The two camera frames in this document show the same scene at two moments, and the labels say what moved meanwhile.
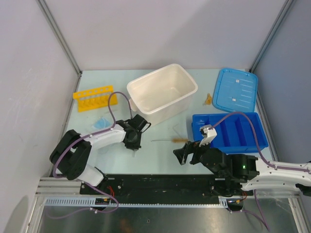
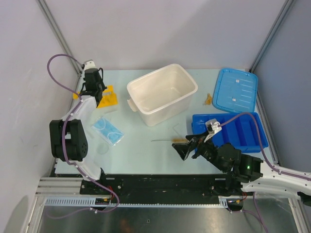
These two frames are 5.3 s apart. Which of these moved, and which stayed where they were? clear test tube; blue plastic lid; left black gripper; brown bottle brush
Moved: left black gripper
Stayed: blue plastic lid; clear test tube; brown bottle brush
